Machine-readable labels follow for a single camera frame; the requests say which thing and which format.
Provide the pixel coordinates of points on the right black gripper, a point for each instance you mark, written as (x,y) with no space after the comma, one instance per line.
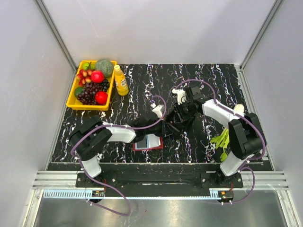
(180,115)

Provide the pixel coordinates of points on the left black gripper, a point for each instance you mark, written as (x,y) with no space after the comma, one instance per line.
(162,125)

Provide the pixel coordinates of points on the black card dispenser box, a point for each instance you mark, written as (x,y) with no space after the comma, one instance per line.
(176,125)

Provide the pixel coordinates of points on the red leather card holder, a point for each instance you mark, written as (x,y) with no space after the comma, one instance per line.
(154,142)

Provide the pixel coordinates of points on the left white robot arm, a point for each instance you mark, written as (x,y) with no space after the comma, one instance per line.
(89,139)

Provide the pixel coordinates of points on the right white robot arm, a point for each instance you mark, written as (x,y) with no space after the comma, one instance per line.
(245,133)

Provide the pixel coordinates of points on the yellow juice bottle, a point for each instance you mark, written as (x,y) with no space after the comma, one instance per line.
(120,80)

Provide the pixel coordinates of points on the red apple lower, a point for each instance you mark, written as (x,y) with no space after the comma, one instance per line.
(101,97)

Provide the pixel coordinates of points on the red apple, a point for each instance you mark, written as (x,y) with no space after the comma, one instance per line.
(101,97)
(97,76)

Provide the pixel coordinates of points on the dark purple grape bunch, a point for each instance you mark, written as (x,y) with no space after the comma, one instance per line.
(87,97)

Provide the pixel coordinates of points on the red apple upper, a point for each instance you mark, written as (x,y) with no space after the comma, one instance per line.
(97,76)

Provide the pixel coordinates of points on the green broccoli head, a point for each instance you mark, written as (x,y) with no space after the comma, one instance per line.
(105,66)

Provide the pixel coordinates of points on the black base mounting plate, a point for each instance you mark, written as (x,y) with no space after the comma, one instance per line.
(198,175)

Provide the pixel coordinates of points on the green lime fruit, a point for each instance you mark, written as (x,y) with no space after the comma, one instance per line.
(78,90)

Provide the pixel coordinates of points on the small red fruits cluster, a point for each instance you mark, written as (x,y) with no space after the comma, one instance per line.
(84,77)

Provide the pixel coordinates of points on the yellow plastic tray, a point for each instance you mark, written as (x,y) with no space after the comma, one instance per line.
(73,103)

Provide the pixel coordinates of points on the green pear fruit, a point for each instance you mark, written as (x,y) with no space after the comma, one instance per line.
(88,66)

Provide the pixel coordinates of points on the aluminium frame rail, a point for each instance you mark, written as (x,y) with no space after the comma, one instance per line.
(263,180)

